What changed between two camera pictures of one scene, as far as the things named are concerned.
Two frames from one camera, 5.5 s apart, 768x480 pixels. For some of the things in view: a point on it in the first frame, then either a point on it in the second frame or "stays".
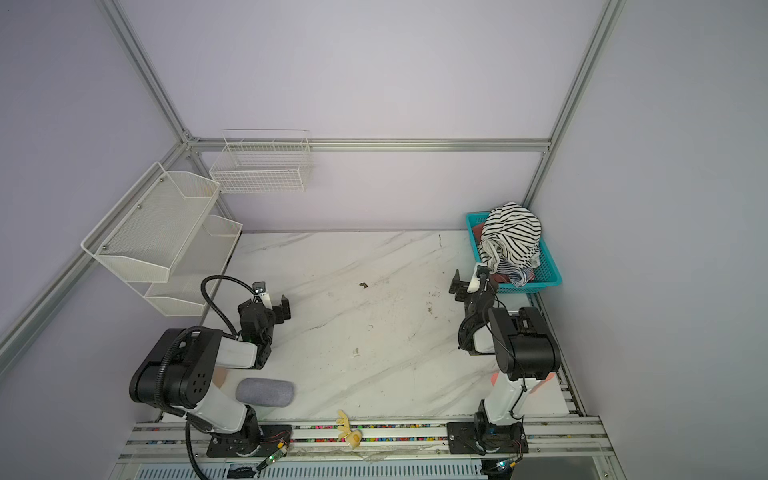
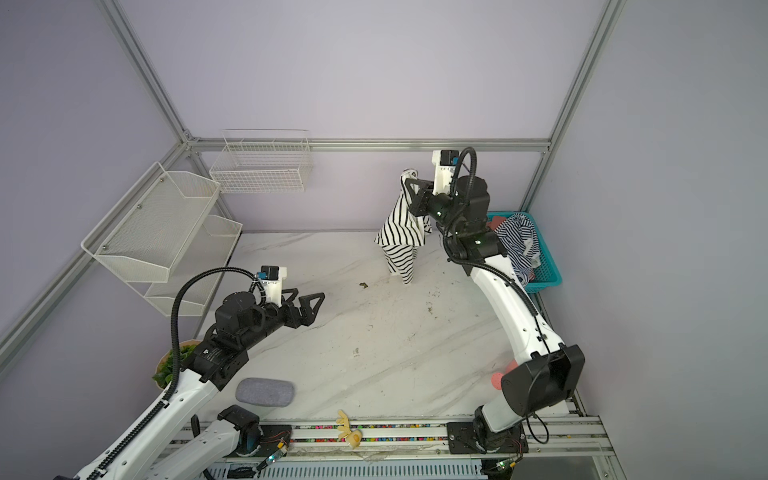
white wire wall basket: (257, 161) stays
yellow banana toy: (352, 437) stays
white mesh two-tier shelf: (162, 239) stays
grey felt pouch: (265, 392) stays
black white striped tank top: (510, 232) -> (401, 232)
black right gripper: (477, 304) -> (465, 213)
